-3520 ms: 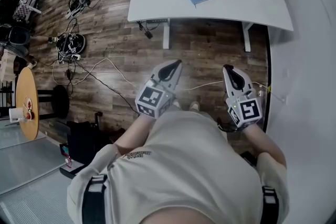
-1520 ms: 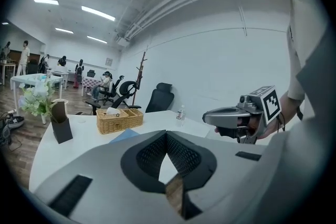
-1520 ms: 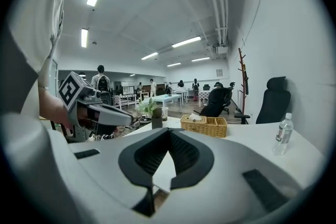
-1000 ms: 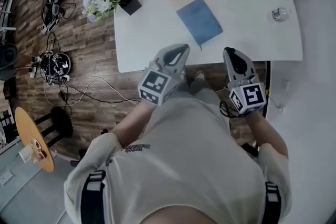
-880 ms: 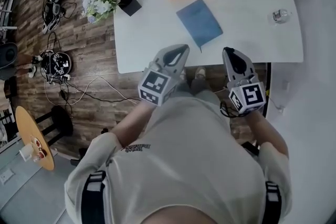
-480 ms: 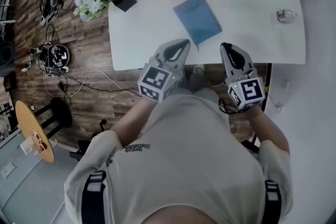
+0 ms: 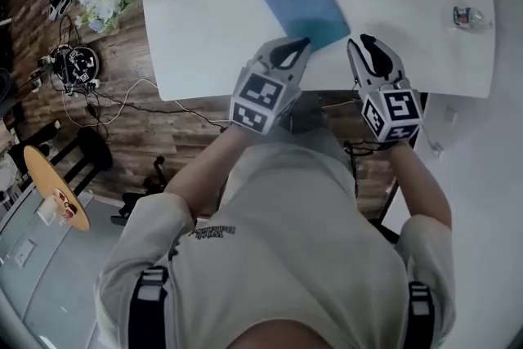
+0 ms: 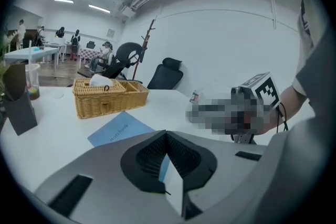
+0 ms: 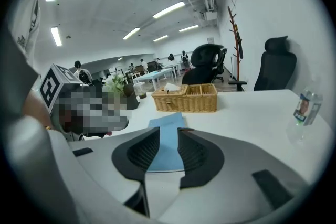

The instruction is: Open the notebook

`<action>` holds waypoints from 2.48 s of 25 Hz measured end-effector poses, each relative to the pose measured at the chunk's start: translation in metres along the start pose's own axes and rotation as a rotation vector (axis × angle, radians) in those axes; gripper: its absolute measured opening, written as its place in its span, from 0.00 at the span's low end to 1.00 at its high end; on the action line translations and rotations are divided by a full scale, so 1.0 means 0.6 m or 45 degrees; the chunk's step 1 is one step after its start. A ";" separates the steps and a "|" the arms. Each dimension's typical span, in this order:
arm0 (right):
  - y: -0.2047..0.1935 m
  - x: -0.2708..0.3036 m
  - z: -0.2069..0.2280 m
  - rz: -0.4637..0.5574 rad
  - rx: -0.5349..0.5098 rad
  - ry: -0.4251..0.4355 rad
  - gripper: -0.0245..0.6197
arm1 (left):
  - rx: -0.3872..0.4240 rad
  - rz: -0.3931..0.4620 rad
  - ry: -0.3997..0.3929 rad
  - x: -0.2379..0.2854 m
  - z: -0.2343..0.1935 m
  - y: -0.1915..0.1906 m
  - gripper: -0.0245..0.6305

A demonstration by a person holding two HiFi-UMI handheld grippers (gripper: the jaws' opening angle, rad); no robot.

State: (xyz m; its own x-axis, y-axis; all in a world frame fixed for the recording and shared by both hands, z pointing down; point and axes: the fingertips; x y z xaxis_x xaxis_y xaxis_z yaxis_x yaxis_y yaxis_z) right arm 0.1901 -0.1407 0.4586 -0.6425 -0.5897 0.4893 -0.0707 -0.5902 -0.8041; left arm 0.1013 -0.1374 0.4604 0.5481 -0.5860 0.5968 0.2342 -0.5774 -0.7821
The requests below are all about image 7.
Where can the blue notebook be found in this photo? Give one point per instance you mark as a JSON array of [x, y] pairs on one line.
[[302, 0]]

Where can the black office chair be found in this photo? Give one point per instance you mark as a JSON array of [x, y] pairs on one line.
[[135, 200]]

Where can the person's right forearm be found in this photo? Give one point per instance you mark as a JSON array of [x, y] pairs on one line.
[[421, 184]]

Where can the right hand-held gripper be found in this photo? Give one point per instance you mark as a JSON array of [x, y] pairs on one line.
[[398, 110]]

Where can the person's beige t-shirt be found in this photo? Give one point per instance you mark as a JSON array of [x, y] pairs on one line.
[[286, 249]]

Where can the person's left forearm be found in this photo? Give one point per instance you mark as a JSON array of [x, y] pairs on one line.
[[204, 171]]

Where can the black stool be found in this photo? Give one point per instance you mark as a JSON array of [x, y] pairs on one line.
[[92, 151]]

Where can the plate with red food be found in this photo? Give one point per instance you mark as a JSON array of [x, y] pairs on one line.
[[65, 204]]

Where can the round bundle of devices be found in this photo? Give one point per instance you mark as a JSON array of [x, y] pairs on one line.
[[77, 65]]

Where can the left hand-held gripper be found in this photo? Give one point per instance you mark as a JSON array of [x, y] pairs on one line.
[[259, 98]]

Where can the round wooden table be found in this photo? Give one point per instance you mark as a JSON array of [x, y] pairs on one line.
[[53, 184]]

